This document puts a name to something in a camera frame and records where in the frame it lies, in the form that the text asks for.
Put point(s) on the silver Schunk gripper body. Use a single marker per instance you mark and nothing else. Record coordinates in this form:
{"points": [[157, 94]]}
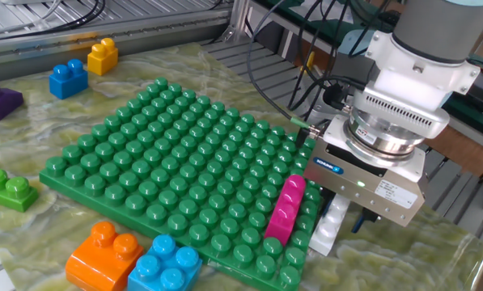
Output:
{"points": [[366, 194]]}

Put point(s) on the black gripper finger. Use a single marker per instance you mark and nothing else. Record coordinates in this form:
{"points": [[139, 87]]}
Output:
{"points": [[326, 200], [364, 219]]}

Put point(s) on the pink three-stud block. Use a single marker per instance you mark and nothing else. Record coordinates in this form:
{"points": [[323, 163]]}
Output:
{"points": [[285, 214]]}

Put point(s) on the large green studded baseplate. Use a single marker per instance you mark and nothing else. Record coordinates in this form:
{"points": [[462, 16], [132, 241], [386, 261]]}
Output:
{"points": [[164, 169]]}

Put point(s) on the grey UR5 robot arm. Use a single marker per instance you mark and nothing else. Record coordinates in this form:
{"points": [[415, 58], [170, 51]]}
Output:
{"points": [[427, 24]]}

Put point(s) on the white four-stud block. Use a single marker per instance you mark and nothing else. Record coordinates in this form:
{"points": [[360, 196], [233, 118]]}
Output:
{"points": [[328, 230]]}

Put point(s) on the green marble patterned mat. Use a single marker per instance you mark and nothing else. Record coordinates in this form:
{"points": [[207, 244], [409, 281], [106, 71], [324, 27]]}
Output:
{"points": [[407, 250]]}

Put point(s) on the yellow plastic clip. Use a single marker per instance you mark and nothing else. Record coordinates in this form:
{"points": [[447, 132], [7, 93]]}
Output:
{"points": [[310, 60]]}

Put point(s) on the light blue four-stud block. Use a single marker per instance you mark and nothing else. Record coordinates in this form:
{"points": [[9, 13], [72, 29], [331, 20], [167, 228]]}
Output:
{"points": [[164, 266]]}

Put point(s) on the orange two-stud block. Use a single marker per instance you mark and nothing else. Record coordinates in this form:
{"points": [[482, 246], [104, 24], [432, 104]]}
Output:
{"points": [[99, 262]]}

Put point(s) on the yellow two-stud block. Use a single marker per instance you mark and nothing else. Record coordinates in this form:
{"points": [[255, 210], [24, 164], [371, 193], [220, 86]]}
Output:
{"points": [[102, 58]]}

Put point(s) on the blue two-stud block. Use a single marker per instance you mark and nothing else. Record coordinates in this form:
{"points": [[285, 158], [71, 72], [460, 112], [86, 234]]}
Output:
{"points": [[69, 83]]}

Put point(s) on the bright green two-stud block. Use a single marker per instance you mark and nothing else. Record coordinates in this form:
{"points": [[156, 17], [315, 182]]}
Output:
{"points": [[10, 192]]}

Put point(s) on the aluminium frame beam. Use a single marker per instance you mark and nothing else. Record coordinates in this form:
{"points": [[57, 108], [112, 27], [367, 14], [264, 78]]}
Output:
{"points": [[239, 16]]}

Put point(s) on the aluminium profile rail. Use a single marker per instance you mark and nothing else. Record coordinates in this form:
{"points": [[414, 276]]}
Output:
{"points": [[144, 44]]}

